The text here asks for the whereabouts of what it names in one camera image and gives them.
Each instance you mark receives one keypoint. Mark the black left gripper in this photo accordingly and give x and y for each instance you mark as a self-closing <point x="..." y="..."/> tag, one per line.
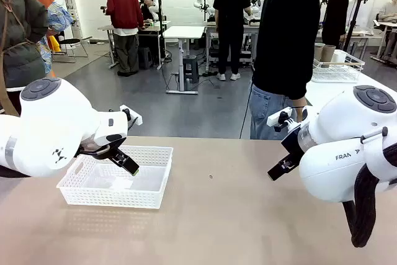
<point x="113" y="139"/>

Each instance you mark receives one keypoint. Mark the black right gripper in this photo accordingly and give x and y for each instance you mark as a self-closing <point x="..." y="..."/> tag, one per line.
<point x="293" y="144"/>

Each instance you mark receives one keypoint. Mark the white perforated plastic basket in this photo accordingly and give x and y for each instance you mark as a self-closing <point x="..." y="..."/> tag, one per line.
<point x="124" y="190"/>

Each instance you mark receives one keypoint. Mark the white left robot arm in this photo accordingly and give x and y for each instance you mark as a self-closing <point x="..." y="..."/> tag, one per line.
<point x="46" y="122"/>

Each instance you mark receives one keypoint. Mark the person's right forearm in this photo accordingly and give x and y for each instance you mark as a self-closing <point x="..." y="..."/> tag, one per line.
<point x="299" y="110"/>

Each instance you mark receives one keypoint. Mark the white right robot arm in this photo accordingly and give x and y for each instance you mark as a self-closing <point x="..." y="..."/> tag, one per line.
<point x="335" y="122"/>

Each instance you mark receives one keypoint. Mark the dark plastic stool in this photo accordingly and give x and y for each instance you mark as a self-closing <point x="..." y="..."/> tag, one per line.
<point x="145" y="57"/>

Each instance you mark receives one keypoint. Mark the grey plastic stool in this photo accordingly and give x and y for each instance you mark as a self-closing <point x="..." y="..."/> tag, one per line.
<point x="190" y="68"/>

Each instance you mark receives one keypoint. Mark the black seat metal chair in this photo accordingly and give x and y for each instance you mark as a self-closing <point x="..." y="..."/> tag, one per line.
<point x="69" y="41"/>

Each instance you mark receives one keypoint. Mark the white side table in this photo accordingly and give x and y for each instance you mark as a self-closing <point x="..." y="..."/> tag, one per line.
<point x="381" y="75"/>

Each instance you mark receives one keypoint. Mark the wooden top work desk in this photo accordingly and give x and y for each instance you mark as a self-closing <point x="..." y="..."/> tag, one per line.
<point x="152" y="28"/>

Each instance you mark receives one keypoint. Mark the person in black sweater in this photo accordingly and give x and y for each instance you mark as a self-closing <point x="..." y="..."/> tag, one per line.
<point x="288" y="29"/>

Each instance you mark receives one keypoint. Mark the white standing desk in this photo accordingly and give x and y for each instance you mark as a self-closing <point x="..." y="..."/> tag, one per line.
<point x="184" y="32"/>

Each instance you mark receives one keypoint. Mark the background robot work table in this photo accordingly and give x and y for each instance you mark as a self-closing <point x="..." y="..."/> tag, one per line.
<point x="252" y="27"/>

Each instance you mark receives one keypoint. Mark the person in red sweater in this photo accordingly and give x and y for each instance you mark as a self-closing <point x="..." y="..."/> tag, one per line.
<point x="124" y="10"/>

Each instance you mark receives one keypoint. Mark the black tripod pole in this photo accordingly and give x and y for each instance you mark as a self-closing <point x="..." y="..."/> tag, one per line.
<point x="160" y="13"/>

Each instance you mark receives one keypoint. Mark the person in black t-shirt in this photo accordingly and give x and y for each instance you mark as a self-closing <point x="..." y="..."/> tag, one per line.
<point x="231" y="13"/>

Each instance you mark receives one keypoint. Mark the standing person in black clothes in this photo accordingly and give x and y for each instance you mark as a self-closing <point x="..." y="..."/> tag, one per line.
<point x="336" y="13"/>

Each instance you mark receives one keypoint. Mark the person in orange patterned jacket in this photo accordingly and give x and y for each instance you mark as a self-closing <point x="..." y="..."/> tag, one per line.
<point x="54" y="16"/>

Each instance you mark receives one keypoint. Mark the person in green jacket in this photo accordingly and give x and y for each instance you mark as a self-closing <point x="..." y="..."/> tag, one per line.
<point x="18" y="35"/>

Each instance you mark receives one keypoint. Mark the white background office desk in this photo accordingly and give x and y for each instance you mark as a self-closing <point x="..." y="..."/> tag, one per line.
<point x="384" y="24"/>

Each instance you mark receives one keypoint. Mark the seated person in grey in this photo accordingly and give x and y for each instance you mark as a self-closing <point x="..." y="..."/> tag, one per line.
<point x="389" y="10"/>

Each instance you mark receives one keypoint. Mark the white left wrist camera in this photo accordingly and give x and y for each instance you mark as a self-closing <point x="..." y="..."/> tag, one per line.
<point x="135" y="117"/>

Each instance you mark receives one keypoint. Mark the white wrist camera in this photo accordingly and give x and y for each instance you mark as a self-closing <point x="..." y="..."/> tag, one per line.
<point x="274" y="119"/>
<point x="135" y="117"/>

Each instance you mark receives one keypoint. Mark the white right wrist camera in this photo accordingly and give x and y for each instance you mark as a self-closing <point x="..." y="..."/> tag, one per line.
<point x="274" y="119"/>

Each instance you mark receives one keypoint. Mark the black camera tripod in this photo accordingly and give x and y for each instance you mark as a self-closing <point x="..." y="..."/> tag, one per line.
<point x="356" y="10"/>

